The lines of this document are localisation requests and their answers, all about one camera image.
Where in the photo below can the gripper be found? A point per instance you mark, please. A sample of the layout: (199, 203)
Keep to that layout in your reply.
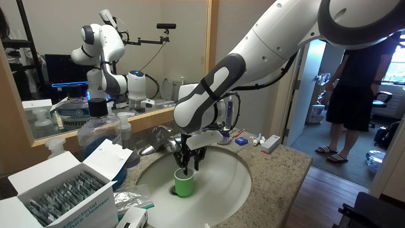
(185, 142)

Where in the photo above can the green mug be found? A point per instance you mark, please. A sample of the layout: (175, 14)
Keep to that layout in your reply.
(184, 186)

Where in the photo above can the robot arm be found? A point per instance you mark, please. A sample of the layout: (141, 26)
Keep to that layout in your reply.
(278, 38)

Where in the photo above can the chrome tap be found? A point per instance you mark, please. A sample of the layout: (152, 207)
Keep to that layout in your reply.
(160, 139)

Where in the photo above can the white sink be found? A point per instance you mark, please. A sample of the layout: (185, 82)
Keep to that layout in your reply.
(218, 190)

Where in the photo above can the blue floss box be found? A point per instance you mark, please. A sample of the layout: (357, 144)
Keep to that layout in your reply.
(241, 141)

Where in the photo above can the red toothbrush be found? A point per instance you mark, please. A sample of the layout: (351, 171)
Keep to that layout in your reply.
(238, 133)

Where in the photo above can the electric toothbrush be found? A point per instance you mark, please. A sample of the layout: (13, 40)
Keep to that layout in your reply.
(229, 110)

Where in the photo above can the white toothpaste tube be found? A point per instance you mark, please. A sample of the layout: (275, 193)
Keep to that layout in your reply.
(256, 139)

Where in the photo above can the silver foil packet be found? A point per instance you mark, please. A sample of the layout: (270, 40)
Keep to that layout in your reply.
(133, 196)

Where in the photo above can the clear pump bottle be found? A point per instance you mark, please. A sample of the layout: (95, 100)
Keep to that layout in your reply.
(126, 133)

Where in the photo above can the small white tube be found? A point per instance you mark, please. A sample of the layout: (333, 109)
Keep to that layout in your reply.
(262, 140)

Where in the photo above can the white and red box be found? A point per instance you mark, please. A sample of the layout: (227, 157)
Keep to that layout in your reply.
(271, 144)

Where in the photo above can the small white box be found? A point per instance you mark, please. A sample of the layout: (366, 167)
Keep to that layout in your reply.
(133, 218)

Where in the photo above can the blue mouthwash bottle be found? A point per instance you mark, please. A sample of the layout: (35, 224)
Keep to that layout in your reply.
(96, 129)

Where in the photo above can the wood framed mirror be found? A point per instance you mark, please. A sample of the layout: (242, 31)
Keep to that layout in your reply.
(177, 41)

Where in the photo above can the open white cardboard box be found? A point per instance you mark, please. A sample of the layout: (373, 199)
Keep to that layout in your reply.
(63, 167)

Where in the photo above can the white door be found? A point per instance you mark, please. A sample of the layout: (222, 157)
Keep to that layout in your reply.
(305, 95)

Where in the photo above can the row of grey packets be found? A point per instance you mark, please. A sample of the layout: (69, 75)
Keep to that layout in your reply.
(63, 196)

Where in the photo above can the small white pump bottle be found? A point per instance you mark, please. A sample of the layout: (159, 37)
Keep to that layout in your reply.
(55, 146)

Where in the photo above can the person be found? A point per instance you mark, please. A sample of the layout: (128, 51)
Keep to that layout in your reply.
(357, 91)

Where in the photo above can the clear plastic bag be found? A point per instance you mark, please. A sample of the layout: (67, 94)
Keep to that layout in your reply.
(376, 160)

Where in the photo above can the black chair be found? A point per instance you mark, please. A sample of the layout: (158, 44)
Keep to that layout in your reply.
(373, 210)

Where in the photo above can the dark bag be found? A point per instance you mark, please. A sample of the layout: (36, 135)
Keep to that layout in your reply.
(387, 136)

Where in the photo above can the office chair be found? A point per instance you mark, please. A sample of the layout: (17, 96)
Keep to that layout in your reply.
(381, 101)

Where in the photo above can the window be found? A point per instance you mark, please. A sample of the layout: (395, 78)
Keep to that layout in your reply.
(397, 68)

